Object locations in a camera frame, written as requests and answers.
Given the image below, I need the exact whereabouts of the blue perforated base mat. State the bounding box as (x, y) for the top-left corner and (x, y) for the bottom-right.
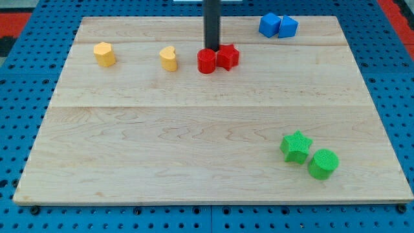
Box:
(1, 0), (413, 232)

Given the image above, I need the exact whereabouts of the black cylindrical robot pointer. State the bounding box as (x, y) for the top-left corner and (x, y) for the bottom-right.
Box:
(202, 0), (221, 52)

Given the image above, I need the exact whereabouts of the red star block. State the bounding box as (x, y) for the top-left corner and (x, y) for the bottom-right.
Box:
(216, 44), (239, 71)

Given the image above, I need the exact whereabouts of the yellow hexagon block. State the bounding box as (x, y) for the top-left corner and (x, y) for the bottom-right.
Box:
(93, 42), (116, 67)

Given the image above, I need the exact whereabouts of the yellow heart block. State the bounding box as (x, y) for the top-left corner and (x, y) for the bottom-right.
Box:
(159, 46), (178, 72)

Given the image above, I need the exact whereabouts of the blue wedge block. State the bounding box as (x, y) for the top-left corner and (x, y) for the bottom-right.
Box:
(278, 15), (299, 38)

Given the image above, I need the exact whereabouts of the blue cube block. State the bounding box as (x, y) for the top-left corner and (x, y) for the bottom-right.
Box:
(259, 12), (281, 38)

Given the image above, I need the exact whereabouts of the light wooden board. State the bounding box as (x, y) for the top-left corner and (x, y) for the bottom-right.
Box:
(13, 16), (413, 206)

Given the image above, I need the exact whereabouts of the green star block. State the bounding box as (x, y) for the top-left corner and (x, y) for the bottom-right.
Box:
(279, 130), (313, 164)

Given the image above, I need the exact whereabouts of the green cylinder block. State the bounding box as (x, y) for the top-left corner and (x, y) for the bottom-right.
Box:
(308, 149), (339, 180)

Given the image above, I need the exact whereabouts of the red cylinder block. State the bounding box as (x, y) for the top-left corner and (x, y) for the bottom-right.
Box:
(197, 49), (216, 74)

